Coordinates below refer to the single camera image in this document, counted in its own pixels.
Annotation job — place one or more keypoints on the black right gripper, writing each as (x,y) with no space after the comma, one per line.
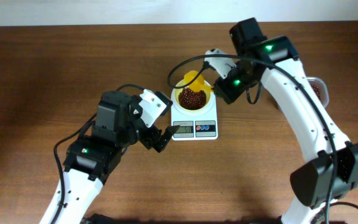
(221,89)

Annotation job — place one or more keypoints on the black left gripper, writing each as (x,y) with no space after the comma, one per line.
(148,140)

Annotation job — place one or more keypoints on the orange plastic scoop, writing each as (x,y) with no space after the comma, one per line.
(196,83)

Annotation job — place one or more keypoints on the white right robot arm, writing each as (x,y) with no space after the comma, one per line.
(331,159)

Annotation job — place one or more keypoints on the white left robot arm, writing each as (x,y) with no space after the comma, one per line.
(83,173)

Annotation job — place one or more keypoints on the white digital kitchen scale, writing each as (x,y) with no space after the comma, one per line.
(195,125)

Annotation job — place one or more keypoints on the yellow plastic bowl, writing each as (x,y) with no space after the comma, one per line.
(176,93)

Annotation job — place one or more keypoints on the adzuki beans in bowl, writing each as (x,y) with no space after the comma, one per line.
(190,100)

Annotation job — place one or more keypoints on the red adzuki beans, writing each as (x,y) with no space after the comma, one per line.
(316,91)

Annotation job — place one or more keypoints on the clear plastic container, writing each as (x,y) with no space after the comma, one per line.
(322,89)

